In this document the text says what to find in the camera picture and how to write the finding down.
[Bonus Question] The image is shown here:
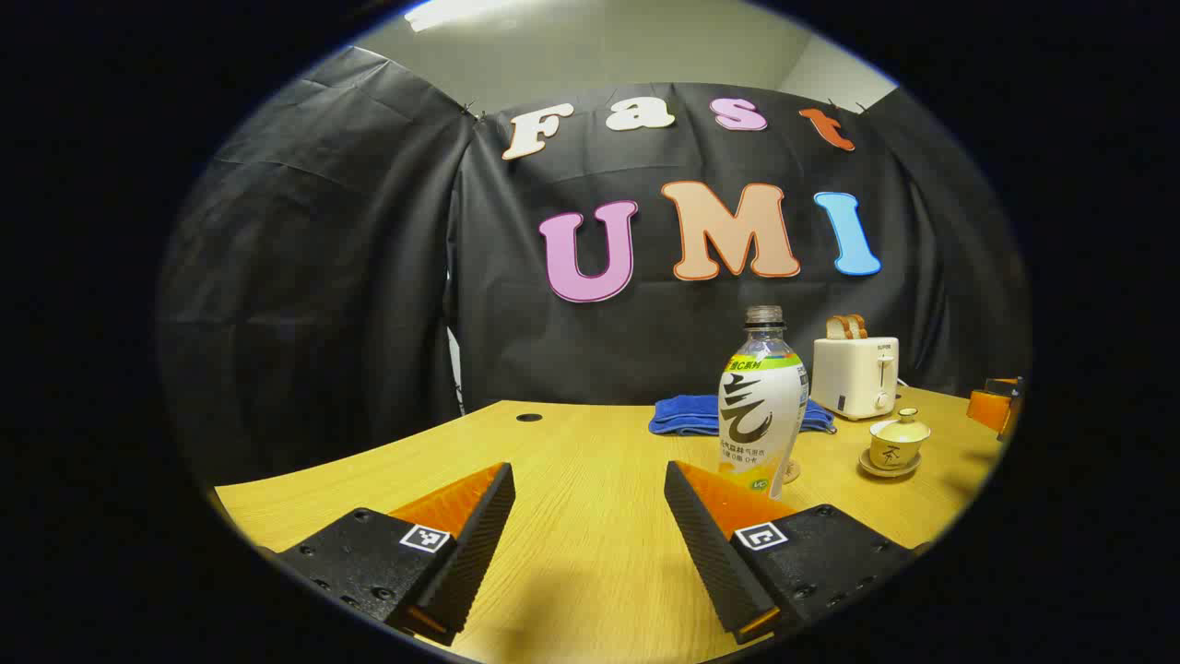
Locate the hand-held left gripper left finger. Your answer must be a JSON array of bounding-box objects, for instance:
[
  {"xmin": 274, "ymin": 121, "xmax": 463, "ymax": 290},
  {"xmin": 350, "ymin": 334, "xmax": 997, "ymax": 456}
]
[{"xmin": 263, "ymin": 461, "xmax": 517, "ymax": 646}]

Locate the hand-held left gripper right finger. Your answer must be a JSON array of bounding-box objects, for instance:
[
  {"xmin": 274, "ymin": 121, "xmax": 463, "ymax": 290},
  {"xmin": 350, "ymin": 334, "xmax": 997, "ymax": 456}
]
[{"xmin": 664, "ymin": 459, "xmax": 925, "ymax": 646}]

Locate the cream teacup lid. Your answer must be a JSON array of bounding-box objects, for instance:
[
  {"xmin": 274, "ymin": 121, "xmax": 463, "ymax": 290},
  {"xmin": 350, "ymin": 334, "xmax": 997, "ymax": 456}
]
[{"xmin": 870, "ymin": 408, "xmax": 931, "ymax": 445}]

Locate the cream teacup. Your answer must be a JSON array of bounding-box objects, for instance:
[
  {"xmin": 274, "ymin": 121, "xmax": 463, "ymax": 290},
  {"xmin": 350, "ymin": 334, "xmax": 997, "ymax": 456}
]
[{"xmin": 869, "ymin": 433, "xmax": 930, "ymax": 472}]

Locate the clear water bottle white label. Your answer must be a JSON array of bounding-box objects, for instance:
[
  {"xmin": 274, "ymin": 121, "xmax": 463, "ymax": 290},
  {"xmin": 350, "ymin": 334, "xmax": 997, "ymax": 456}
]
[{"xmin": 718, "ymin": 305, "xmax": 810, "ymax": 500}]

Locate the cream saucer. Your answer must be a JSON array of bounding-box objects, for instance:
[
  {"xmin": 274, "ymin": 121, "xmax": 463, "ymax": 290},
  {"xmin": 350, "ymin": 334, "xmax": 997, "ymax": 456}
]
[{"xmin": 859, "ymin": 449, "xmax": 923, "ymax": 480}]

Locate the blue folded towel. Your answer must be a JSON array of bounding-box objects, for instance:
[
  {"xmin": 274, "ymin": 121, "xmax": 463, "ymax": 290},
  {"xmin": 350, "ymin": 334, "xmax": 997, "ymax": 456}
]
[{"xmin": 648, "ymin": 395, "xmax": 838, "ymax": 437}]

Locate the cream white toaster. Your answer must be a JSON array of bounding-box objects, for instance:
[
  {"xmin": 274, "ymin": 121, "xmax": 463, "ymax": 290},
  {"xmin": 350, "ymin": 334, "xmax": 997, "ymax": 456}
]
[{"xmin": 811, "ymin": 336, "xmax": 901, "ymax": 421}]

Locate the black backdrop cloth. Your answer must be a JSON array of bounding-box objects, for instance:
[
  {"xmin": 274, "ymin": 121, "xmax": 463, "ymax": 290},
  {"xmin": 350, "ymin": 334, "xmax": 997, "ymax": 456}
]
[{"xmin": 157, "ymin": 46, "xmax": 1032, "ymax": 485}]

